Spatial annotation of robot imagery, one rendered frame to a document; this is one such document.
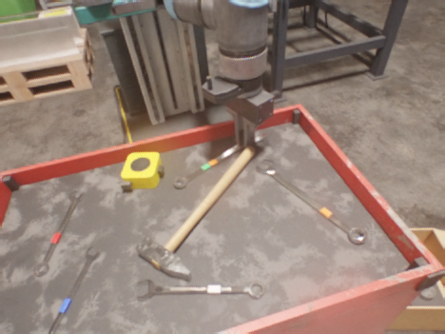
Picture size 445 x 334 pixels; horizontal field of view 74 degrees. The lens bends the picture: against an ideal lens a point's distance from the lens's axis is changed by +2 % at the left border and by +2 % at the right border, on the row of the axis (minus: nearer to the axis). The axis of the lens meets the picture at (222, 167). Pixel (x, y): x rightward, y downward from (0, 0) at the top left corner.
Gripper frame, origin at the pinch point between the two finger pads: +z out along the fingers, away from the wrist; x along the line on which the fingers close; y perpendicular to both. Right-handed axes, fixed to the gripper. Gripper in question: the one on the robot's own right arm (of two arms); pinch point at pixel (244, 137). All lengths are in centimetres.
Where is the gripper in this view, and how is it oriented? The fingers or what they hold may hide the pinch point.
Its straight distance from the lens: 71.0
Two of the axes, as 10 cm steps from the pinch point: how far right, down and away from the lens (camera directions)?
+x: -6.3, -5.1, 5.8
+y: 7.7, -4.9, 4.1
